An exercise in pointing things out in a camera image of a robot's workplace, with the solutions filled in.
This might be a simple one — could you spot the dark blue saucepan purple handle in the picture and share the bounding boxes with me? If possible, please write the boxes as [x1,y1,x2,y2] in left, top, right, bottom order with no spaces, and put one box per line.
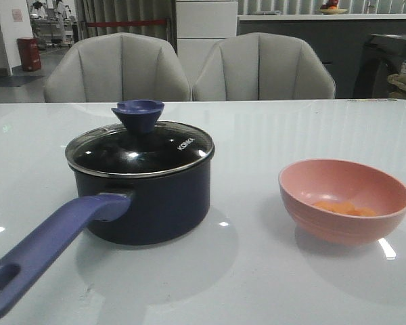
[0,157,212,319]

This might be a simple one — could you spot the glass lid blue knob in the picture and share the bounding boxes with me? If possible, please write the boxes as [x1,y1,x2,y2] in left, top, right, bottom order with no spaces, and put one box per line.
[65,100,215,179]

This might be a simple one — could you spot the pink bowl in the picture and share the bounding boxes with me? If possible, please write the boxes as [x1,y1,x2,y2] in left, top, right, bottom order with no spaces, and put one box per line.
[278,159,406,245]

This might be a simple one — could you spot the orange ham slices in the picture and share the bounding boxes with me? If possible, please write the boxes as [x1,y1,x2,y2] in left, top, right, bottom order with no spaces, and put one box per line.
[313,200,378,217]

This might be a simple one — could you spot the right grey upholstered chair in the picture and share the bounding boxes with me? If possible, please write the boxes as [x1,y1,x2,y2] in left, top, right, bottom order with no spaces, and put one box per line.
[192,32,336,102]

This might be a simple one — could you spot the grey upholstered chair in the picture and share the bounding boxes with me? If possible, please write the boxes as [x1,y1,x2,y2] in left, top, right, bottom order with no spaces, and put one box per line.
[192,32,336,102]
[43,32,191,103]

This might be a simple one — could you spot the left grey upholstered chair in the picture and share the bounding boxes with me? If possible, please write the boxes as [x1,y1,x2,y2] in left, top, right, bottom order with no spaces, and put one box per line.
[43,32,191,103]

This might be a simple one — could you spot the white cabinet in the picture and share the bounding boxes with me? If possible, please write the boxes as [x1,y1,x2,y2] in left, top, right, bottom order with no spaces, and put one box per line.
[175,1,238,84]

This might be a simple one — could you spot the red barrier belt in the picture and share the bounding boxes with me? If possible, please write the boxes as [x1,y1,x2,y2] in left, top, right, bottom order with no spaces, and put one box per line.
[85,19,169,28]

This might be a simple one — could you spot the dark grey counter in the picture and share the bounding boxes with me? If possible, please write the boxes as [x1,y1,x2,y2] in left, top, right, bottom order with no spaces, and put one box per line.
[238,14,406,98]

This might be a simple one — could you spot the fruit plate on counter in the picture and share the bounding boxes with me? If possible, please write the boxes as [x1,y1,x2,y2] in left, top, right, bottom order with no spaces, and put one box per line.
[319,0,348,15]

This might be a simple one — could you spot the dark appliance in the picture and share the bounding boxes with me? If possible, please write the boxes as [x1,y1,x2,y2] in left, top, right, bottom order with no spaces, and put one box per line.
[353,34,406,98]

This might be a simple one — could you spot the red bin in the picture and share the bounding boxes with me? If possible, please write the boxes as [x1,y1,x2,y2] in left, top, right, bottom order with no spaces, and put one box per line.
[17,37,41,72]

